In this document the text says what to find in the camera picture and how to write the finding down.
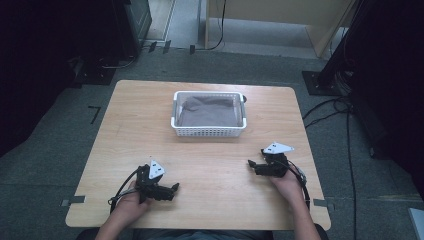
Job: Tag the black stand post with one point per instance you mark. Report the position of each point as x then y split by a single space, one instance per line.
340 43

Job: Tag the black round table grommet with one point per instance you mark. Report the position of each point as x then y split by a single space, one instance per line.
245 99

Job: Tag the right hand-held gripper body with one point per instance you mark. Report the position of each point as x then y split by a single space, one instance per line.
275 165

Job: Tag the person's lap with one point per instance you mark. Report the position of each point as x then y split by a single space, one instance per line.
200 235

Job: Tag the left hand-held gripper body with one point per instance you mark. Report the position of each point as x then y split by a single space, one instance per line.
148 188

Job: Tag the grey tape strip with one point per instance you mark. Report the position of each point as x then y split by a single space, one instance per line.
75 200
323 203

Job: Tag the white flat object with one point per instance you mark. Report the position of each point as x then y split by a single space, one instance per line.
418 225

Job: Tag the white plastic basket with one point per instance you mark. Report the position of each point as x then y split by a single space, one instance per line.
208 131

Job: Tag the black floor stand base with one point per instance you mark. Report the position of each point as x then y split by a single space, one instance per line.
96 71

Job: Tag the black stand base plate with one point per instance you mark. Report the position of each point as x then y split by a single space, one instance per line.
315 83

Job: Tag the black floor tape piece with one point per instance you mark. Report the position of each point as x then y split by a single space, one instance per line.
152 46
192 49
166 46

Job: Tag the person's left hand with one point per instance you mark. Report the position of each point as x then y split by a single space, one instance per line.
128 206

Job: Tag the person's right hand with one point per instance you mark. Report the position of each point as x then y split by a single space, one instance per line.
288 188

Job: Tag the beige wooden partition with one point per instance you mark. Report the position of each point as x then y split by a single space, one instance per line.
283 10

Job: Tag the black angled floor tape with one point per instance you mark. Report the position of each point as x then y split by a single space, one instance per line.
96 113

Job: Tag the dark cabinet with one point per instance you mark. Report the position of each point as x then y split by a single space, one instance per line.
133 23

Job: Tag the grey cloth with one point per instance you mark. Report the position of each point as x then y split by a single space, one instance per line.
210 113

